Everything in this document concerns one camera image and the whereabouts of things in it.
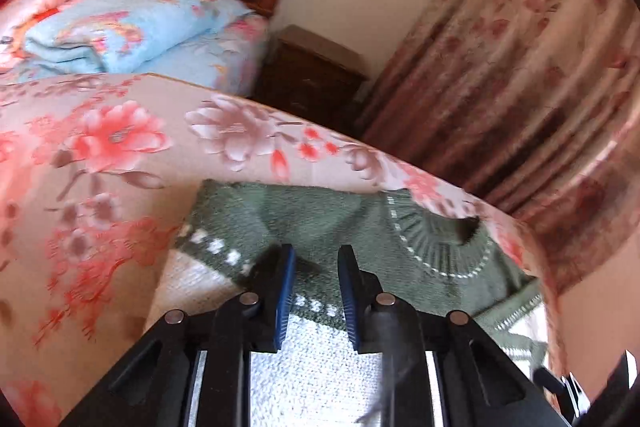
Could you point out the pink floral quilt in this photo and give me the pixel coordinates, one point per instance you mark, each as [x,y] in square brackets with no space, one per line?
[45,2]

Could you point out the pink floral bed sheet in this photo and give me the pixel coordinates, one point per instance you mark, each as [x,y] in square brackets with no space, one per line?
[100,157]

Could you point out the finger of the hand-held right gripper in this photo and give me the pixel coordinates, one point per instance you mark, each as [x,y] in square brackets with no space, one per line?
[547,379]

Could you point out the dark wooden nightstand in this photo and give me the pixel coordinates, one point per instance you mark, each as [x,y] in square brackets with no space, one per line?
[305,77]

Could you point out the green and white knit sweater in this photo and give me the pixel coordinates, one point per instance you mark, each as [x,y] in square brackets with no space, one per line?
[320,217]

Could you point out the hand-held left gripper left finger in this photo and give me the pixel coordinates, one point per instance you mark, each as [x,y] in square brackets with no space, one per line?
[283,297]

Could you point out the pink floral curtain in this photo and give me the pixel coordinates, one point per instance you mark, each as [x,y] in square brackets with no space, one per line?
[515,72]

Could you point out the blue floral quilt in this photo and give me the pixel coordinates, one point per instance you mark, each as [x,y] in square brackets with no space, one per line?
[135,27]

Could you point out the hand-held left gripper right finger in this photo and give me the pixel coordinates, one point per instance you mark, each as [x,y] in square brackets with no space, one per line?
[348,302]

